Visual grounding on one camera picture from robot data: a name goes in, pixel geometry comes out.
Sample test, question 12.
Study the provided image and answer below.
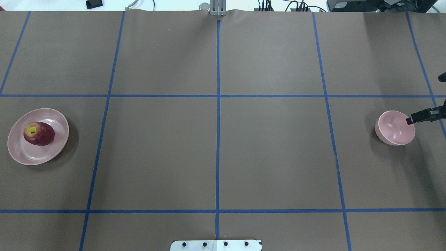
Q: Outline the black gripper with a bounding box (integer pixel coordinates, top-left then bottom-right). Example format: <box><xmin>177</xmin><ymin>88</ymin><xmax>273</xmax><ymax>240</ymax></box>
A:
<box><xmin>406</xmin><ymin>73</ymin><xmax>446</xmax><ymax>124</ymax></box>

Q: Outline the pink bowl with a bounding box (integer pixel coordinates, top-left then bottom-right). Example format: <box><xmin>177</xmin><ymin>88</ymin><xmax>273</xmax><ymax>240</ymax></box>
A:
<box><xmin>375</xmin><ymin>110</ymin><xmax>416</xmax><ymax>146</ymax></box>

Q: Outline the red apple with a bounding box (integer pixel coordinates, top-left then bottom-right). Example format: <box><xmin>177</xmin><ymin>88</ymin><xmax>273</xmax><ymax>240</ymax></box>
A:
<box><xmin>23</xmin><ymin>121</ymin><xmax>55</xmax><ymax>146</ymax></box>

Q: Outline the pink plate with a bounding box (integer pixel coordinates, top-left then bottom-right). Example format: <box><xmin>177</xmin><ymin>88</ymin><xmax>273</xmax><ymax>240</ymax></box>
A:
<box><xmin>7</xmin><ymin>108</ymin><xmax>69</xmax><ymax>165</ymax></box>

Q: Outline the small black square device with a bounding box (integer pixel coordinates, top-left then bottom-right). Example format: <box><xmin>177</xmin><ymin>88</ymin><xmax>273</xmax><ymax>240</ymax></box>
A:
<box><xmin>85</xmin><ymin>0</ymin><xmax>103</xmax><ymax>9</ymax></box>

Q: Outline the white pedestal base plate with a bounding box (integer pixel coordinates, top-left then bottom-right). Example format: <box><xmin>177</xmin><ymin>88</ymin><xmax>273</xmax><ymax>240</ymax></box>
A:
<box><xmin>170</xmin><ymin>239</ymin><xmax>262</xmax><ymax>251</ymax></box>

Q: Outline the aluminium frame post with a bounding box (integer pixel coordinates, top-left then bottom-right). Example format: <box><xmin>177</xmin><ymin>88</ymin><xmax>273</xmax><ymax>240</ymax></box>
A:
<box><xmin>209</xmin><ymin>0</ymin><xmax>227</xmax><ymax>16</ymax></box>

